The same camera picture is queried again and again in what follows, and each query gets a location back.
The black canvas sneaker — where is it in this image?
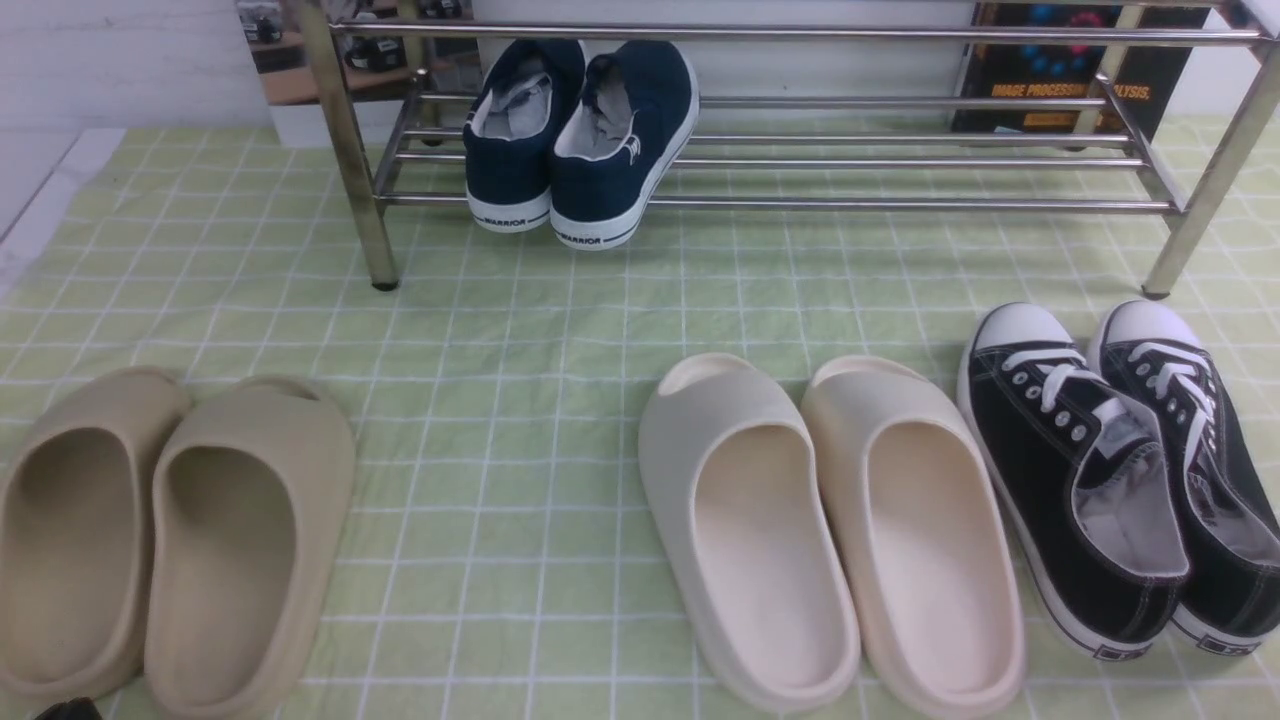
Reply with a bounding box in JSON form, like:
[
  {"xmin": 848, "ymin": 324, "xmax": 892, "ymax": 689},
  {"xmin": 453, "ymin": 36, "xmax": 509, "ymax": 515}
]
[
  {"xmin": 1087, "ymin": 300, "xmax": 1279, "ymax": 656},
  {"xmin": 956, "ymin": 302, "xmax": 1190, "ymax": 662}
]

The chrome metal shoe rack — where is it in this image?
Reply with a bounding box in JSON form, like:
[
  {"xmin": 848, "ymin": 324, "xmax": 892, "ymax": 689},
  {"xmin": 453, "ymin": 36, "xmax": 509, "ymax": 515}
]
[{"xmin": 298, "ymin": 1, "xmax": 1277, "ymax": 300}]

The left cream foam slide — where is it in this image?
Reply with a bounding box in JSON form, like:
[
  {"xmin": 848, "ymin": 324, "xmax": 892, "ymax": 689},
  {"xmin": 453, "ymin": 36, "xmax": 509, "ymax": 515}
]
[{"xmin": 637, "ymin": 354, "xmax": 860, "ymax": 712}]

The cream foam slide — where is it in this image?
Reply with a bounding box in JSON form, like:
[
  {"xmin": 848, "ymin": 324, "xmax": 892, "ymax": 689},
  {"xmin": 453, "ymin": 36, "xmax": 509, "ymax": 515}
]
[
  {"xmin": 800, "ymin": 355, "xmax": 1027, "ymax": 719},
  {"xmin": 637, "ymin": 354, "xmax": 860, "ymax": 712}
]

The green checked tablecloth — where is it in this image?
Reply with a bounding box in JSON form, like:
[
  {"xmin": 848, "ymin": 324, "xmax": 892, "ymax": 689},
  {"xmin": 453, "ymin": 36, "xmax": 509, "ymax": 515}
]
[{"xmin": 0, "ymin": 111, "xmax": 1280, "ymax": 720}]

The right navy canvas sneaker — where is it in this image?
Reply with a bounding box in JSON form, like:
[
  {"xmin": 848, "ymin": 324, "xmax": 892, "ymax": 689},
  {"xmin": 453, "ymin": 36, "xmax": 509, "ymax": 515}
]
[{"xmin": 550, "ymin": 40, "xmax": 700, "ymax": 251}]

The navy canvas sneaker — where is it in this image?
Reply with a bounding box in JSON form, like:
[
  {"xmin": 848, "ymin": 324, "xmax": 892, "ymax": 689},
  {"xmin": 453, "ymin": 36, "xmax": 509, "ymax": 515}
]
[
  {"xmin": 550, "ymin": 40, "xmax": 700, "ymax": 251},
  {"xmin": 462, "ymin": 38, "xmax": 588, "ymax": 234}
]

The left navy canvas sneaker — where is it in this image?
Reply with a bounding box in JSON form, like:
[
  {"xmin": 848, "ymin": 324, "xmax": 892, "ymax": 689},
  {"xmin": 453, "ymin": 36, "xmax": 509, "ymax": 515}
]
[{"xmin": 462, "ymin": 38, "xmax": 588, "ymax": 234}]

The right cream foam slide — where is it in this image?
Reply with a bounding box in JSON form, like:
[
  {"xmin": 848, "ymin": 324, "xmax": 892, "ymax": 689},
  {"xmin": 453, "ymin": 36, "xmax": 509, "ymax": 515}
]
[{"xmin": 800, "ymin": 355, "xmax": 1027, "ymax": 719}]

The photo poster at left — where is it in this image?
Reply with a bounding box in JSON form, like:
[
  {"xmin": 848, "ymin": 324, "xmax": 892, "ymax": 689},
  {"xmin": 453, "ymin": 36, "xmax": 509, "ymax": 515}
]
[{"xmin": 236, "ymin": 1, "xmax": 481, "ymax": 106}]

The right tan foam slide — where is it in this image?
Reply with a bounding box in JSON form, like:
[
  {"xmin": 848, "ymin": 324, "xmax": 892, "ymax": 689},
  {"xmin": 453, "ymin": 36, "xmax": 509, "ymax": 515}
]
[{"xmin": 143, "ymin": 375, "xmax": 356, "ymax": 719}]

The tan foam slide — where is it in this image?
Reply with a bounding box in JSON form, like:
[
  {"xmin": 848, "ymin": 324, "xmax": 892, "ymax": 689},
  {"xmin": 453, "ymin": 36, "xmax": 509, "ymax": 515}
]
[
  {"xmin": 1, "ymin": 366, "xmax": 192, "ymax": 703},
  {"xmin": 143, "ymin": 375, "xmax": 356, "ymax": 719}
]

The left tan foam slide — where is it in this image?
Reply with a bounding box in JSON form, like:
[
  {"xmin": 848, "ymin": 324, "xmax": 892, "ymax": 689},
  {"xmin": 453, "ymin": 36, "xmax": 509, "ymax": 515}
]
[{"xmin": 1, "ymin": 366, "xmax": 192, "ymax": 703}]

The dark poster with orange text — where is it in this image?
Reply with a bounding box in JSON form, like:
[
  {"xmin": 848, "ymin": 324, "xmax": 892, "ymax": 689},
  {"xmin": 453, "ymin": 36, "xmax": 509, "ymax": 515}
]
[{"xmin": 950, "ymin": 3, "xmax": 1192, "ymax": 138}]

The black object at bottom edge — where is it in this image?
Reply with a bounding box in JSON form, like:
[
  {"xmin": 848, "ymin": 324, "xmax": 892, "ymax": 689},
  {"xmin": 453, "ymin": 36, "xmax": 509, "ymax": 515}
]
[{"xmin": 35, "ymin": 697, "xmax": 104, "ymax": 720}]

